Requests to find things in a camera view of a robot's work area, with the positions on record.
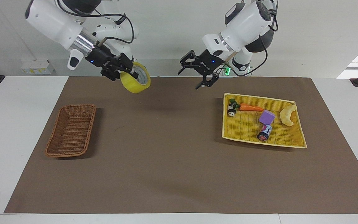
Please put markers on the yellow woven basket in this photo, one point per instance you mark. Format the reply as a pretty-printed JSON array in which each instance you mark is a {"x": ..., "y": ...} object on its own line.
[{"x": 247, "y": 127}]

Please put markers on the white box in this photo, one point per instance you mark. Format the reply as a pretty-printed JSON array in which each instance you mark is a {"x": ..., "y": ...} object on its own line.
[{"x": 37, "y": 67}]

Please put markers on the yellow tape roll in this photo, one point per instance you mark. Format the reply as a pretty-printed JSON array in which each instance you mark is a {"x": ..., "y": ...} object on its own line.
[{"x": 132, "y": 85}]

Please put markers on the brown wicker basket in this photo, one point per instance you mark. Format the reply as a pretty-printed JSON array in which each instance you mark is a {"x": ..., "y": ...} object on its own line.
[{"x": 70, "y": 130}]

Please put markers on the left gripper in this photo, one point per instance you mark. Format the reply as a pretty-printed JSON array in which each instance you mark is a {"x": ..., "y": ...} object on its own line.
[{"x": 209, "y": 63}]

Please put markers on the small toy can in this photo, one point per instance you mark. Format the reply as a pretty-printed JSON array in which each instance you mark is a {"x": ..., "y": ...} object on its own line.
[{"x": 265, "y": 132}]

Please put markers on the black and white panda toy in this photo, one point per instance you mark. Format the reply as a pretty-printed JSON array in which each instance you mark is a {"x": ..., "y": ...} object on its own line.
[{"x": 231, "y": 111}]

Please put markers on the purple block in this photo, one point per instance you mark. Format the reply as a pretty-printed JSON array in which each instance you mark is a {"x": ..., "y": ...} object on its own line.
[{"x": 266, "y": 117}]

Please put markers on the pale yellow toy croissant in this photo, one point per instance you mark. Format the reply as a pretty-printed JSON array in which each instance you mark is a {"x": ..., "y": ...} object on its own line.
[{"x": 286, "y": 116}]

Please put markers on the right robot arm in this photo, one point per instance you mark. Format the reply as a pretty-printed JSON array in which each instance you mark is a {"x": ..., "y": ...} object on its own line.
[{"x": 53, "y": 26}]

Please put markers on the orange toy carrot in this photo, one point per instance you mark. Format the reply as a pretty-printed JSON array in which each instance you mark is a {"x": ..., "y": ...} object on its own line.
[{"x": 250, "y": 107}]

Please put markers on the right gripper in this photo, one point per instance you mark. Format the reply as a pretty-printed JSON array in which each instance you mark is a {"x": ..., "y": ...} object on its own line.
[{"x": 99, "y": 58}]

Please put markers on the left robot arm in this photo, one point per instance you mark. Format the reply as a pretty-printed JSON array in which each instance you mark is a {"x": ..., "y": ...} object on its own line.
[{"x": 244, "y": 21}]

